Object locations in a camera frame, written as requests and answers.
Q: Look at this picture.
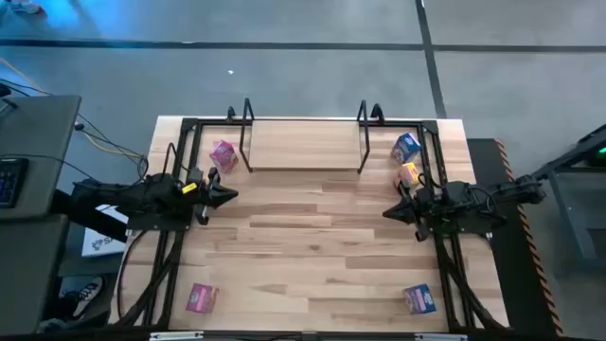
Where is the black keyboard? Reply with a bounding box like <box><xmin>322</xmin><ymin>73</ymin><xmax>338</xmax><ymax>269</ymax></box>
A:
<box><xmin>0</xmin><ymin>157</ymin><xmax>29</xmax><ymax>209</ymax></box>

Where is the pink Raisin Bran cereal box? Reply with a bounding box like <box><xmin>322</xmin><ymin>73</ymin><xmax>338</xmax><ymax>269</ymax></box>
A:
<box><xmin>185</xmin><ymin>282</ymin><xmax>221</xmax><ymax>314</ymax></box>
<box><xmin>209</xmin><ymin>139</ymin><xmax>240</xmax><ymax>174</ymax></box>

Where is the blue Frosted Flakes cereal box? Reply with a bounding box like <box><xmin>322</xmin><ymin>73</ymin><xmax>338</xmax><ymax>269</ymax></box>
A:
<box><xmin>401</xmin><ymin>282</ymin><xmax>437</xmax><ymax>315</ymax></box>
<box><xmin>390</xmin><ymin>132</ymin><xmax>422</xmax><ymax>165</ymax></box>

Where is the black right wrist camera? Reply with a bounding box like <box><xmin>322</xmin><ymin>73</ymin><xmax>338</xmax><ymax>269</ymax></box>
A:
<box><xmin>415</xmin><ymin>186</ymin><xmax>436</xmax><ymax>206</ymax></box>

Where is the silver metal bracket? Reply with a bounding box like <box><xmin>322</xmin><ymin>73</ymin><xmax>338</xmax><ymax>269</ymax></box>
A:
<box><xmin>149</xmin><ymin>331</ymin><xmax>205</xmax><ymax>341</ymax></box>
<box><xmin>414</xmin><ymin>332</ymin><xmax>469</xmax><ymax>341</ymax></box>

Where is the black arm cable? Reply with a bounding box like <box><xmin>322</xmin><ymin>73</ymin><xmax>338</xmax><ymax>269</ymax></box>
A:
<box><xmin>162</xmin><ymin>140</ymin><xmax>191</xmax><ymax>177</ymax></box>

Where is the wooden shelf with black frame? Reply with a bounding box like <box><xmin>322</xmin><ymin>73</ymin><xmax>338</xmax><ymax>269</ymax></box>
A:
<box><xmin>225</xmin><ymin>97</ymin><xmax>385</xmax><ymax>175</ymax></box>

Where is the white cardboard box with logo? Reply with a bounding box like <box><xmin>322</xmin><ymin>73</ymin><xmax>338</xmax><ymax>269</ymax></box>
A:
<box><xmin>80</xmin><ymin>204</ymin><xmax>129</xmax><ymax>259</ymax></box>

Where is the yellow cable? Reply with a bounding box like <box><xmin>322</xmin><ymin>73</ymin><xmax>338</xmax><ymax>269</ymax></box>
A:
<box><xmin>0</xmin><ymin>56</ymin><xmax>146</xmax><ymax>158</ymax></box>

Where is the yellow Pops cereal box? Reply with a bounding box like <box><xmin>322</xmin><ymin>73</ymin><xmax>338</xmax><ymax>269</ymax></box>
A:
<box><xmin>396</xmin><ymin>161</ymin><xmax>421</xmax><ymax>189</ymax></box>

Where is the black floor cable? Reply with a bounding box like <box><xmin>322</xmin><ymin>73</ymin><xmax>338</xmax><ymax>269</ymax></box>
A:
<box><xmin>74</xmin><ymin>112</ymin><xmax>151</xmax><ymax>184</ymax></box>

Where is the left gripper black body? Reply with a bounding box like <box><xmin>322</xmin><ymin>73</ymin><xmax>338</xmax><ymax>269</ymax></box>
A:
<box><xmin>191</xmin><ymin>166</ymin><xmax>222</xmax><ymax>226</ymax></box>

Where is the grey metal stand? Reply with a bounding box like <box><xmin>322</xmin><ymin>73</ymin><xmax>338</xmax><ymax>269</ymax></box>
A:
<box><xmin>532</xmin><ymin>123</ymin><xmax>606</xmax><ymax>276</ymax></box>

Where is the grey desk top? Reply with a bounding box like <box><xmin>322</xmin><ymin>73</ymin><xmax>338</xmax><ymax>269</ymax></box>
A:
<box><xmin>0</xmin><ymin>94</ymin><xmax>82</xmax><ymax>222</ymax></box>
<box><xmin>0</xmin><ymin>213</ymin><xmax>70</xmax><ymax>335</ymax></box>

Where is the black and white sneaker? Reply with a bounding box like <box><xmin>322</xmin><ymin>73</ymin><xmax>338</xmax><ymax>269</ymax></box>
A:
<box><xmin>59</xmin><ymin>276</ymin><xmax>105</xmax><ymax>321</ymax></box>

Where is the black metal table frame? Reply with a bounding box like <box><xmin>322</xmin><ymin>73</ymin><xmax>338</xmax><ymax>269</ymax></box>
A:
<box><xmin>109</xmin><ymin>116</ymin><xmax>512</xmax><ymax>341</ymax></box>

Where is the black mat with hazard stripe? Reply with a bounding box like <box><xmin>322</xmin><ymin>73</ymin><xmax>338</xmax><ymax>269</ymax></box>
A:
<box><xmin>466</xmin><ymin>136</ymin><xmax>564</xmax><ymax>337</ymax></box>

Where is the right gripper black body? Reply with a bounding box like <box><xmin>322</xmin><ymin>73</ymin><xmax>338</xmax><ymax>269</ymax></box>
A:
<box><xmin>399</xmin><ymin>182</ymin><xmax>446</xmax><ymax>242</ymax></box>

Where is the person's light shoe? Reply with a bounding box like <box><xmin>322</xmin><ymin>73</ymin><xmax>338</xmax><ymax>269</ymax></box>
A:
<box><xmin>0</xmin><ymin>0</ymin><xmax>46</xmax><ymax>15</ymax></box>

